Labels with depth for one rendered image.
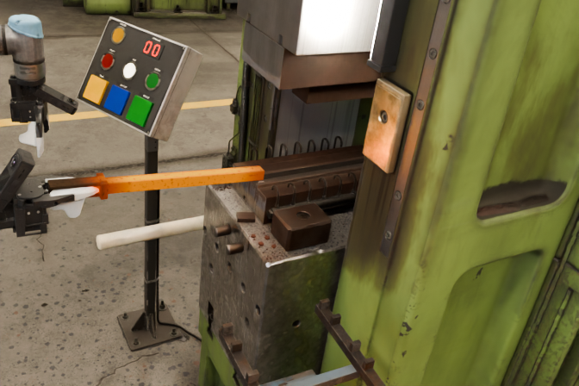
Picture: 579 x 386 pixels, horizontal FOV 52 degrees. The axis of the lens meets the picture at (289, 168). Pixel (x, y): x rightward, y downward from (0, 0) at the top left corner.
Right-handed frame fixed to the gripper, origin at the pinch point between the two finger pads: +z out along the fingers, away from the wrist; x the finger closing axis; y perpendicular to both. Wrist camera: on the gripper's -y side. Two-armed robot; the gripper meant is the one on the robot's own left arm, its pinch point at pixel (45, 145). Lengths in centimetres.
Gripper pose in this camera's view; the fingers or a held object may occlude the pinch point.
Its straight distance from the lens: 177.8
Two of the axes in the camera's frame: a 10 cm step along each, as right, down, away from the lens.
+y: -9.7, 0.1, -2.5
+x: 2.2, 5.0, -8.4
